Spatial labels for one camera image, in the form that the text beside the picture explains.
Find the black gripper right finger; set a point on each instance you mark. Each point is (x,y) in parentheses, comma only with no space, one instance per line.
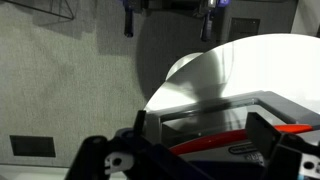
(286,156)

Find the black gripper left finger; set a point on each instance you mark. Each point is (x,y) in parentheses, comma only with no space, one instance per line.
(96,156)

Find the grey toy stove oven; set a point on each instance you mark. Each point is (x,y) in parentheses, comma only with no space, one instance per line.
(283,106)

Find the large black floor panel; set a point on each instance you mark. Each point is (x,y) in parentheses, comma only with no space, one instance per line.
(32,146)

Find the small black floor panel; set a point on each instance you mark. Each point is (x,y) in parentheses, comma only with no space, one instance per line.
(245,29)

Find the white round pedestal table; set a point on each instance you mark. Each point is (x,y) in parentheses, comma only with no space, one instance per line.
(266,66)

